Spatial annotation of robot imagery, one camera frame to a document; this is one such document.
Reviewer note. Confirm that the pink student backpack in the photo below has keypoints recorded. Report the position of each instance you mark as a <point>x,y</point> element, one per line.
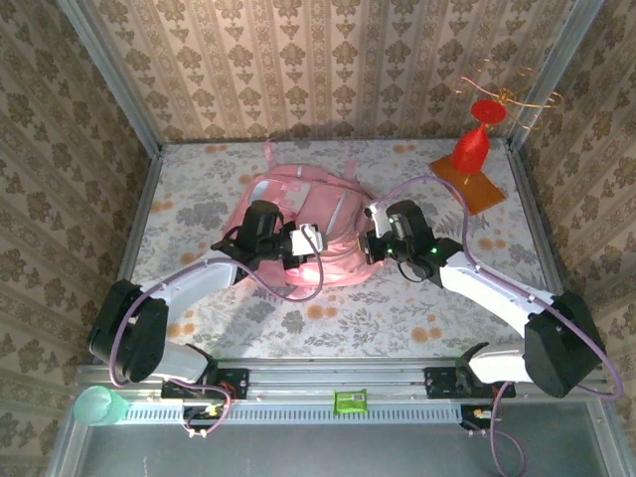
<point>343,248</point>

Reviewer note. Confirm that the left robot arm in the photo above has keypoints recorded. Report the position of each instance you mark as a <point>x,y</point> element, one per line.
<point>199,283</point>

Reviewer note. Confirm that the orange flat board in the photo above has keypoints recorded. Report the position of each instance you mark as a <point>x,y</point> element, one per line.
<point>472,194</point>

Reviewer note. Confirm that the floral table cover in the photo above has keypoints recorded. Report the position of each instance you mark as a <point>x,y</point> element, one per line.
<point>397,338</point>

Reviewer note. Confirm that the wide aluminium extrusion beam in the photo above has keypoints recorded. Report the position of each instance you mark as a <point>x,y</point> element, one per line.
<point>323,377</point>

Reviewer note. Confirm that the green wipes packet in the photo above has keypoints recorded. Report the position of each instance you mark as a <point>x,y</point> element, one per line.
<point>350,401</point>

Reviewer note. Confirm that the small black electronics board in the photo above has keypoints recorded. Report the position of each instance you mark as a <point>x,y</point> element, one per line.
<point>469,415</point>
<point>199,415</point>

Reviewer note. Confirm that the grey metal sheet panel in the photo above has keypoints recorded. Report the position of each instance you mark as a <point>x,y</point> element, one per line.
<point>323,452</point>

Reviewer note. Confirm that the teal plastic cup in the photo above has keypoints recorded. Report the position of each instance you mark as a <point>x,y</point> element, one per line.
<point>97,407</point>

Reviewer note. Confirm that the aluminium side rail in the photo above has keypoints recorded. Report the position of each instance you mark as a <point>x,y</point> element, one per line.
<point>530,208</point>
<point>142,208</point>

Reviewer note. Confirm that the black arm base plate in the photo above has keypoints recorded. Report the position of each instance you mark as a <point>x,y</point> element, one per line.
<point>233,383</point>
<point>439,383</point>

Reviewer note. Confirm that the aluminium frame post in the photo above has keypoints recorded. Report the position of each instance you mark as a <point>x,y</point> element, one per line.
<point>551,74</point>
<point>111,74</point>

